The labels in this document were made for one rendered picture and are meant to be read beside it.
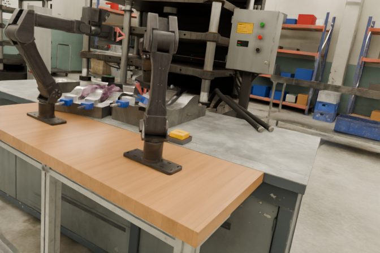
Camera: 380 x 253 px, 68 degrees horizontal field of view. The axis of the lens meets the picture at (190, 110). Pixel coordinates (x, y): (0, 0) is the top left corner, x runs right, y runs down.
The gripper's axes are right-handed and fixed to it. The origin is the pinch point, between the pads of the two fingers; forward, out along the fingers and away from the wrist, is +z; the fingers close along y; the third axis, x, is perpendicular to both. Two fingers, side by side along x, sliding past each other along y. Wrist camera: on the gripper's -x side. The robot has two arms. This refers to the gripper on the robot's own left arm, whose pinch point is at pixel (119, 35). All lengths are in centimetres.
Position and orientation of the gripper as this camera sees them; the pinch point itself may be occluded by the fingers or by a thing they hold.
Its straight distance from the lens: 154.3
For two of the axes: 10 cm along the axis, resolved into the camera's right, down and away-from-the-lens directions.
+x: -1.4, 9.7, 1.8
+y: -8.3, -2.1, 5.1
